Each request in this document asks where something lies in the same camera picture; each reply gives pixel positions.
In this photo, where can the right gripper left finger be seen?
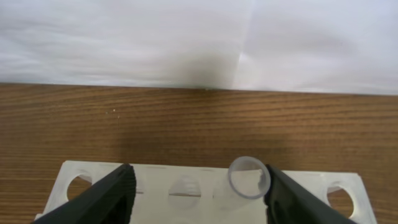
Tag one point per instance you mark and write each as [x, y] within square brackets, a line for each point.
[105, 199]

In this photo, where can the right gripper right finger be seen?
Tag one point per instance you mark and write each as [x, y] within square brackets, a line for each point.
[295, 205]

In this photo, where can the clear test tube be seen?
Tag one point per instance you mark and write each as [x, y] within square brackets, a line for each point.
[231, 184]

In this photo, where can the white test tube rack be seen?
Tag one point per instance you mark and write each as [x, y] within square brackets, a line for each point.
[155, 189]

